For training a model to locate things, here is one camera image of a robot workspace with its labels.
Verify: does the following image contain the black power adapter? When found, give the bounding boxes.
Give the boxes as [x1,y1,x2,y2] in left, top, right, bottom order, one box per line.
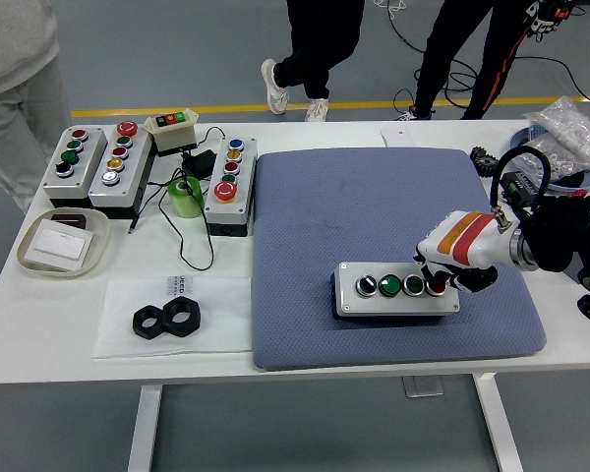
[182,148,217,179]

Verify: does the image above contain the thin black adapter cable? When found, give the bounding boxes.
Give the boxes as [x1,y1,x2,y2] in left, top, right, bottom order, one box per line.
[127,126,227,271]

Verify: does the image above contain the white wall switch panel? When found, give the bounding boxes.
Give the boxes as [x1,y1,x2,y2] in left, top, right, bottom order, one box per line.
[26,218,94,271]

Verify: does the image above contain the bag of metal washers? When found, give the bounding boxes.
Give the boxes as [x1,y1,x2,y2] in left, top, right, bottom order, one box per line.
[503,137,590,188]

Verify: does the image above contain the grey five-button control box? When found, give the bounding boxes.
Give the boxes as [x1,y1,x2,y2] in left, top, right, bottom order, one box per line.
[87,120,153,220]
[203,136,258,238]

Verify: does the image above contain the grey under-table bracket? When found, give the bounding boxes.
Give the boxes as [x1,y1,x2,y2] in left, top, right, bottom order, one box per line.
[401,376,445,398]

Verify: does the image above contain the white floor cable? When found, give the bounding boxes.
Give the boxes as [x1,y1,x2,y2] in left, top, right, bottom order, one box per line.
[372,0,407,21]

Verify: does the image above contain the bag of white plastic parts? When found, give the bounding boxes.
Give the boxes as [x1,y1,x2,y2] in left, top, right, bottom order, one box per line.
[522,94,590,171]

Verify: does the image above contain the white card with red mark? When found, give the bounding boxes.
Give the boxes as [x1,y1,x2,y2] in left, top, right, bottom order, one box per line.
[380,127,414,148]

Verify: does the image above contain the blue-grey textured mat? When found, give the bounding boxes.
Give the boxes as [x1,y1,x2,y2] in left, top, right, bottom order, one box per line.
[249,146,547,372]

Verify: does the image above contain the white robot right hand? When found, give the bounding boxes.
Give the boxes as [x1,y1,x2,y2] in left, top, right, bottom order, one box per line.
[412,209,515,295]

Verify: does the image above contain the black module with green terminals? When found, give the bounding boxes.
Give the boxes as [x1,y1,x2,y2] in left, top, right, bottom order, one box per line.
[498,169,541,207]

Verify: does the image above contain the white printed plastic bag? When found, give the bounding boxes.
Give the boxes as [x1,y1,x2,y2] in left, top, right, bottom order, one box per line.
[91,275,254,360]

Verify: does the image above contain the black orange data glove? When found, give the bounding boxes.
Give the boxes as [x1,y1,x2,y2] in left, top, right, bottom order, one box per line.
[523,0,574,40]

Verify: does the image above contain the cream plastic tray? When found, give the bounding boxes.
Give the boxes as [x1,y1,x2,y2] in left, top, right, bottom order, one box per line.
[16,207,111,279]

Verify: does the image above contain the black floor cable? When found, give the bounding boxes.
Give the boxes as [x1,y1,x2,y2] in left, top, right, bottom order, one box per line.
[385,0,590,121]

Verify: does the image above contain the cream three-button switch box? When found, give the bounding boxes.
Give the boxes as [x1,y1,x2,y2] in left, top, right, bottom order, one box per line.
[143,108,200,157]

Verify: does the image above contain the dark brown switch block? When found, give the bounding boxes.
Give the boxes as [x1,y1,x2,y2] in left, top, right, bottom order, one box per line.
[50,211,88,231]

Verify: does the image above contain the grey four-button control box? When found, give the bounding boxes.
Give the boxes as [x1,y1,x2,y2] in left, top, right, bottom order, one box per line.
[41,125,108,209]
[331,260,461,324]

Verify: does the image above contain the green film roll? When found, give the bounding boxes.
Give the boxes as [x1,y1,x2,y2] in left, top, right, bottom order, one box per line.
[167,176,206,219]

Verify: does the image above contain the black gear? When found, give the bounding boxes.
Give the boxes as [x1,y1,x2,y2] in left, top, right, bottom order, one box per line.
[469,145,500,178]

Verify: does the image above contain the black hex nut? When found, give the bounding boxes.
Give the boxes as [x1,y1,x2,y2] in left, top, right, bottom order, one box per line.
[131,304,171,340]
[159,295,202,338]

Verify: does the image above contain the white table leg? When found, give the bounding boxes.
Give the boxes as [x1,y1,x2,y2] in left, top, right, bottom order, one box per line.
[473,373,524,472]
[127,384,164,472]

